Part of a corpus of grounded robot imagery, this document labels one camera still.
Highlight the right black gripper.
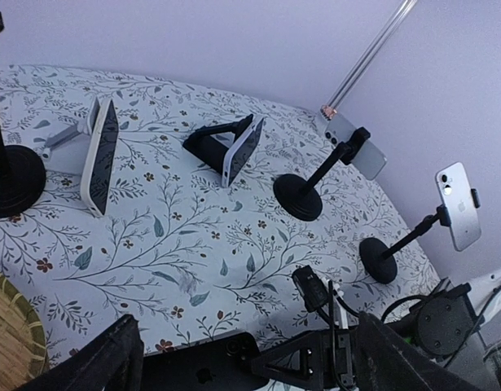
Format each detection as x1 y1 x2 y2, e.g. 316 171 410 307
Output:
249 329 355 390

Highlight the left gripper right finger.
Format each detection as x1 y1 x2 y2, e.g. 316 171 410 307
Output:
355 312 478 391

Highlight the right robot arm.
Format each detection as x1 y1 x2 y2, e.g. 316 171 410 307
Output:
249 266 501 390

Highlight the red patterned bowl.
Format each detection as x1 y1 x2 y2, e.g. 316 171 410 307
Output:
320 105 337 121

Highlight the woven bamboo basket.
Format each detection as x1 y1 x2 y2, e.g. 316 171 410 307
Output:
0 273 49 390

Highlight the floral table mat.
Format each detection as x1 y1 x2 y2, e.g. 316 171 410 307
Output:
0 65 439 363

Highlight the white phone dual camera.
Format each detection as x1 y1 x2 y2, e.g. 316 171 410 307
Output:
435 162 481 252

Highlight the black round phone stand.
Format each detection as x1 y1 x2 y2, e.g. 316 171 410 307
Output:
359 188 481 284
0 127 46 218
273 143 350 222

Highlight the silver phone in clamp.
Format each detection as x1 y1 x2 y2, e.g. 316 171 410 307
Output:
324 114 387 180

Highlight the black folding phone stand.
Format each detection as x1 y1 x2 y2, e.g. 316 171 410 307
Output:
182 114 253 175

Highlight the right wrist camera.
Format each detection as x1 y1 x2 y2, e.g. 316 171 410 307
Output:
292 266 349 329

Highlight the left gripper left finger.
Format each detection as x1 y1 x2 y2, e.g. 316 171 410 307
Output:
18 314 144 390

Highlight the right aluminium frame post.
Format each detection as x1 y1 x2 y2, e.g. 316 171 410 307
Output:
327 0 418 110

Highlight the white-edged phone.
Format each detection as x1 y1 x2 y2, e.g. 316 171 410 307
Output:
80 98 120 217
221 116 264 188

